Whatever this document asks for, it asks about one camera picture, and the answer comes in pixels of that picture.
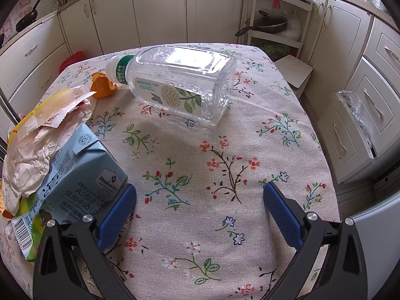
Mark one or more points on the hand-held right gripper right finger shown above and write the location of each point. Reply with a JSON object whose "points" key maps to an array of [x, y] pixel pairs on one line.
{"points": [[281, 212]]}

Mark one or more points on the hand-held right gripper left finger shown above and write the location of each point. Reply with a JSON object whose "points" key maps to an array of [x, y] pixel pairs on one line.
{"points": [[115, 212]]}

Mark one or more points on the blue milk carton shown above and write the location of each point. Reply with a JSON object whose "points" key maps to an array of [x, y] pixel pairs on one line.
{"points": [[84, 168]]}

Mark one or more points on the green packet with barcode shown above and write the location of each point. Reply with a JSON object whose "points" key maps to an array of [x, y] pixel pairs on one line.
{"points": [[28, 234]]}

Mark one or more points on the yellow white paper wrapper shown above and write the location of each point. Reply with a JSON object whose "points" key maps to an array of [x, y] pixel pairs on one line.
{"points": [[31, 150]]}

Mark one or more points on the clear plastic bottle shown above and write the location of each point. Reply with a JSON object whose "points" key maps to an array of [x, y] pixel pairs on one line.
{"points": [[187, 78]]}

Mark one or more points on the floral tablecloth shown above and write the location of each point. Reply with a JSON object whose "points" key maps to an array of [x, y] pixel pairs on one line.
{"points": [[218, 131]]}

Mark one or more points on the clear plastic bag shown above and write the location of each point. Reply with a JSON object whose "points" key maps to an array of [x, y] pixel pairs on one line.
{"points": [[356, 109]]}

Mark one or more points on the white step stool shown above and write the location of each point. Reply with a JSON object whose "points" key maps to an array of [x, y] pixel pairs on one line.
{"points": [[293, 68]]}

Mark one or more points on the red waste bin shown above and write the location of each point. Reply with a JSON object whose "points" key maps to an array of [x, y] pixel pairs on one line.
{"points": [[73, 59]]}

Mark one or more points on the white counter cabinet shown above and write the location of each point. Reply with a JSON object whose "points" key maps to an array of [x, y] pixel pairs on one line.
{"points": [[31, 59]]}

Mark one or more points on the white drawer cabinet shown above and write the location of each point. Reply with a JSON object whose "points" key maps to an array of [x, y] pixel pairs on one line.
{"points": [[359, 53]]}

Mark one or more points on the black wok with lid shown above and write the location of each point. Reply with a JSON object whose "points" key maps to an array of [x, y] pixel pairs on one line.
{"points": [[268, 23]]}

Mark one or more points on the white storage trolley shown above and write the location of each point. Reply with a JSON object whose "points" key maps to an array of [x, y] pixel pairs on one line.
{"points": [[304, 22]]}

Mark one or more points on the white tall cabinet doors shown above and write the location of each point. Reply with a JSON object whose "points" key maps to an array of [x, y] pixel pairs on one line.
{"points": [[156, 15]]}

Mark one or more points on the black frying pan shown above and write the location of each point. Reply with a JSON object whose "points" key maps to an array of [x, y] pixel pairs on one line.
{"points": [[26, 18]]}

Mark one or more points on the red patterned backsplash stickers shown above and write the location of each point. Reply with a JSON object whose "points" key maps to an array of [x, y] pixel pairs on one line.
{"points": [[23, 1]]}

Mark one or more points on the grey sliding door frame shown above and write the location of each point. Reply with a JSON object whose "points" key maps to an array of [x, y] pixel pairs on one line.
{"points": [[7, 106]]}

